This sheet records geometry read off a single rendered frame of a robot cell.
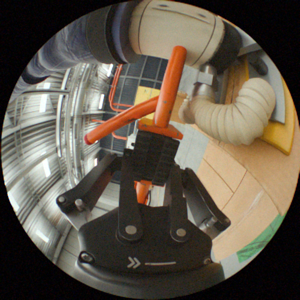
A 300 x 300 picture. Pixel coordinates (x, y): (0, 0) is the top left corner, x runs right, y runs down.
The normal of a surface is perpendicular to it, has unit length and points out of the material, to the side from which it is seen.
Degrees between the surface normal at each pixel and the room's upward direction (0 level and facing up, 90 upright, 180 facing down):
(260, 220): 0
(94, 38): 89
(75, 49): 91
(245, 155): 1
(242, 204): 0
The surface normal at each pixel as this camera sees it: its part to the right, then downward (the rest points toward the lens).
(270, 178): -0.97, -0.22
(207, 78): -0.50, 0.20
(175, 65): -0.23, 0.30
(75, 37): -0.05, 0.89
